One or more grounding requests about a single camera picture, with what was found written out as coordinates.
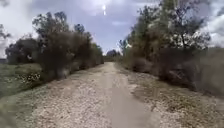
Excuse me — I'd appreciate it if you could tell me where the green grass field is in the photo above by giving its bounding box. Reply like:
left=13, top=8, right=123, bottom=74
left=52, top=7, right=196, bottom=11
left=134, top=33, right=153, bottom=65
left=0, top=62, right=44, bottom=98

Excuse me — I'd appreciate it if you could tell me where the dry grass verge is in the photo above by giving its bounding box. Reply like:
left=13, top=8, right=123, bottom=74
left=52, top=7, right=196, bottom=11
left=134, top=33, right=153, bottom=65
left=114, top=63, right=224, bottom=128

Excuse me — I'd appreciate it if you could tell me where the row of trees and bushes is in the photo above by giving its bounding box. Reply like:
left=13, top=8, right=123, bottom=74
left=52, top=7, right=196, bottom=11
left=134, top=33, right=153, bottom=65
left=4, top=11, right=105, bottom=81
left=117, top=0, right=224, bottom=96

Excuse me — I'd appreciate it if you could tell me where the pale gravel dirt path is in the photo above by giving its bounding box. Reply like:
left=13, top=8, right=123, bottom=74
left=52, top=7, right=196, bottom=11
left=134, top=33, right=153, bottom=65
left=0, top=61, right=224, bottom=128

